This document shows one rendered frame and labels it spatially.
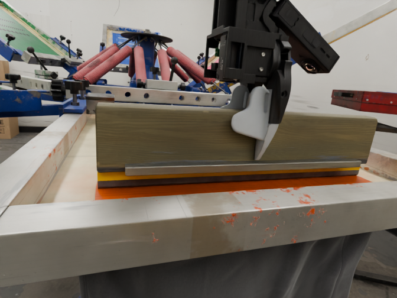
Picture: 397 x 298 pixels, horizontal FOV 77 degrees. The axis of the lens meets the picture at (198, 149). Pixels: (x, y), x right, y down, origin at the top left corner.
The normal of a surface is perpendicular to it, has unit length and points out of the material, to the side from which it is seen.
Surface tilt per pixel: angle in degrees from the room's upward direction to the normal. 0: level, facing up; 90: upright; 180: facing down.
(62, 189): 0
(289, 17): 89
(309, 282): 91
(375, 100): 90
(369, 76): 90
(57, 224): 0
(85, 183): 0
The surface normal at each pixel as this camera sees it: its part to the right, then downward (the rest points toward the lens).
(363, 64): -0.95, 0.00
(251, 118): 0.31, 0.18
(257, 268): 0.32, 0.40
